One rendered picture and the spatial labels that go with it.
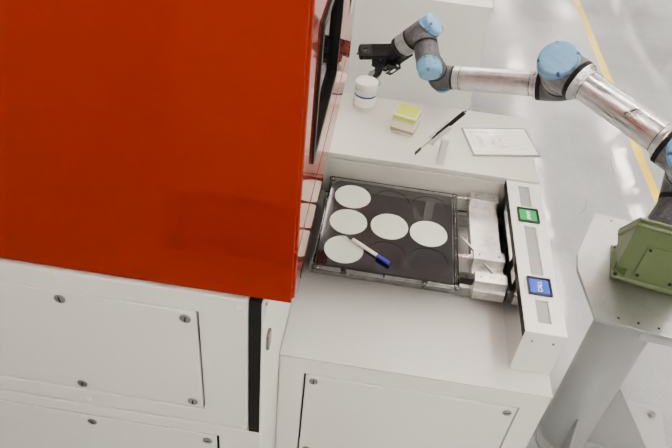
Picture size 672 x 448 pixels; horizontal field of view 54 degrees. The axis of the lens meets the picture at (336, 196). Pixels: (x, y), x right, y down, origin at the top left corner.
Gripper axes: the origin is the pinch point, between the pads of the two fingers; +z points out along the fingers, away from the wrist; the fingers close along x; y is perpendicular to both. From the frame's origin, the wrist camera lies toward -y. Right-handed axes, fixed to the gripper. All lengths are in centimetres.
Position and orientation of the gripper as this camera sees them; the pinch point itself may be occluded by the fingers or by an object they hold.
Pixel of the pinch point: (356, 72)
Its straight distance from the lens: 227.4
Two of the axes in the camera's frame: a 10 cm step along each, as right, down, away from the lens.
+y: 7.8, 1.3, 6.2
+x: -1.0, -9.4, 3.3
